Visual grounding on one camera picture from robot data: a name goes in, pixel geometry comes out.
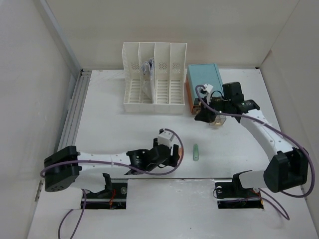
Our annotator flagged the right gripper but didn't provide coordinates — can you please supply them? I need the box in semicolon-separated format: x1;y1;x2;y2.
194;95;232;123

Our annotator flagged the drawer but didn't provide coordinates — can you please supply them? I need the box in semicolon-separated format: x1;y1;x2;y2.
192;106;201;115
208;114;226;126

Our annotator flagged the green highlighter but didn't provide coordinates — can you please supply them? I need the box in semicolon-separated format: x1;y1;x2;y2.
192;144;199;161

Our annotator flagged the white Canon manual booklet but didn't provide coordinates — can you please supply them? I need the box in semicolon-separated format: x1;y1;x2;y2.
141;57;155;102

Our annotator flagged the orange highlighter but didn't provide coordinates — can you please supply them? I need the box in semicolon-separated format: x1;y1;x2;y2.
178;148;183;158

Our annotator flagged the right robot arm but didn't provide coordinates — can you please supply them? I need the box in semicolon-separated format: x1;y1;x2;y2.
195;82;309;196

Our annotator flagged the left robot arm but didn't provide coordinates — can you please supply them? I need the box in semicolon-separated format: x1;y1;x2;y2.
40;143;184;198

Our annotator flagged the teal drawer box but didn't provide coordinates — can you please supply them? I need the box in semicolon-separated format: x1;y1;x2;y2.
185;63;223;114

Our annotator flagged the white file organizer rack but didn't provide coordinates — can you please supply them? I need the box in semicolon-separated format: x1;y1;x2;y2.
122;42;187;115

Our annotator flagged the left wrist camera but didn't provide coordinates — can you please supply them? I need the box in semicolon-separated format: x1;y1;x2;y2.
157;129;174;148

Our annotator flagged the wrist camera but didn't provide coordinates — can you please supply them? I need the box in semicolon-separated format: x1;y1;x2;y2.
200;84;213;100
157;129;174;148

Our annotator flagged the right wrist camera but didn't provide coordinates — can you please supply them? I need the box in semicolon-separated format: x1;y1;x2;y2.
200;84;213;100

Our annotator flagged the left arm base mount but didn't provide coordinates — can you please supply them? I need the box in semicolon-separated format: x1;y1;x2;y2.
80;173;128;210

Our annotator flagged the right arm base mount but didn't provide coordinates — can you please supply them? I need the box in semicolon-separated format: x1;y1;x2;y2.
213;172;264;209

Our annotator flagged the aluminium rail frame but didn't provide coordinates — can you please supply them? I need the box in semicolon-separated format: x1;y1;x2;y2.
53;69;92;153

